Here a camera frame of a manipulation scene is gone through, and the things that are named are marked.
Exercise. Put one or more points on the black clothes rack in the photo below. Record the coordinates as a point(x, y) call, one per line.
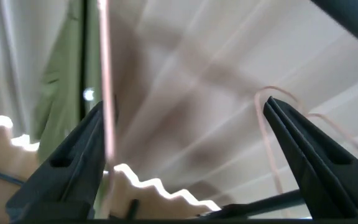
point(353, 21)

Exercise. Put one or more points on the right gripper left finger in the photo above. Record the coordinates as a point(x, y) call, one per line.
point(70, 174)

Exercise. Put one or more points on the beige curtain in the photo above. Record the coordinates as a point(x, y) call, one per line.
point(213, 62)

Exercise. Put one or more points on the green long-sleeved shirt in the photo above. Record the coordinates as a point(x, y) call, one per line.
point(61, 77)

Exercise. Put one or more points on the pink clothes hanger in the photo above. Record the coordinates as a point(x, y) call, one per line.
point(267, 146)
point(107, 77)

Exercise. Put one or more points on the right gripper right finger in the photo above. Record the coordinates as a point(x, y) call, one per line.
point(331, 174)

